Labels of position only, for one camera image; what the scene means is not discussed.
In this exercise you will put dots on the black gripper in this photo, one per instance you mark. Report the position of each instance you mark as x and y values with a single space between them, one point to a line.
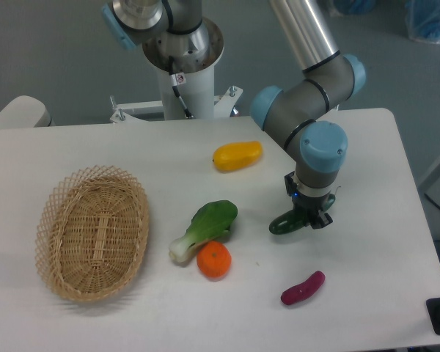
314 208

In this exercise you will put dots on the green cucumber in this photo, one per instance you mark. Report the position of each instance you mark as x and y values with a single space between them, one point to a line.
290 221

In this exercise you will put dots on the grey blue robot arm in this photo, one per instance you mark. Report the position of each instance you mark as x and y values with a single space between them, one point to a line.
293 118

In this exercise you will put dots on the yellow mango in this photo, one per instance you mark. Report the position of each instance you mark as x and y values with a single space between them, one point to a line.
237 155

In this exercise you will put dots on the purple sweet potato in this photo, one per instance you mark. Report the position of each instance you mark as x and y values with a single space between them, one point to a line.
303 291

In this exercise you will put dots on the green bok choy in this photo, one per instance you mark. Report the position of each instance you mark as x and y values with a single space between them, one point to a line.
211 221

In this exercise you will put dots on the orange tangerine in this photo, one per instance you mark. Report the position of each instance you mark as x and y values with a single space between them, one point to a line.
214 260

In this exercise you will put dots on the woven wicker basket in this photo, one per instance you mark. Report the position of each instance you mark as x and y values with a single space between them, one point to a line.
92 234

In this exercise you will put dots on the blue plastic bag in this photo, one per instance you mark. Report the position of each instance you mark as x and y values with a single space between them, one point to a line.
423 21

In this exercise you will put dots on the white chair armrest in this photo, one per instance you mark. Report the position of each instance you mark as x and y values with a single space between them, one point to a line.
25 112

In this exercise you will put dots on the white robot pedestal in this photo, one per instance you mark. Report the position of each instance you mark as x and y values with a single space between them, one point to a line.
184 65

